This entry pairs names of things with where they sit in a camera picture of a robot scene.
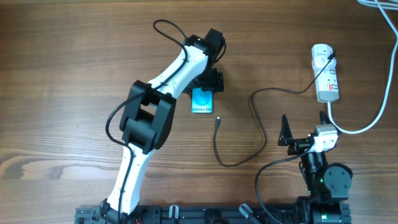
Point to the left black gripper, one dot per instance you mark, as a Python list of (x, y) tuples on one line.
[(215, 82)]

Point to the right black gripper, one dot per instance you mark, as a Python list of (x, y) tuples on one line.
[(286, 139)]

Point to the Galaxy S25 smartphone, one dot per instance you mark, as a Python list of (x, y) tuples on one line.
[(202, 101)]

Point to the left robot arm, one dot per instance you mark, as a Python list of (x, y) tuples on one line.
[(148, 115)]

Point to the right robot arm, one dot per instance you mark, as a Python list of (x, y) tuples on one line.
[(327, 184)]

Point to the white charger plug adapter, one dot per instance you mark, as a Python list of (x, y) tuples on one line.
[(320, 62)]

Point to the white power strip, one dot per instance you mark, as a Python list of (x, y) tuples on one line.
[(326, 82)]

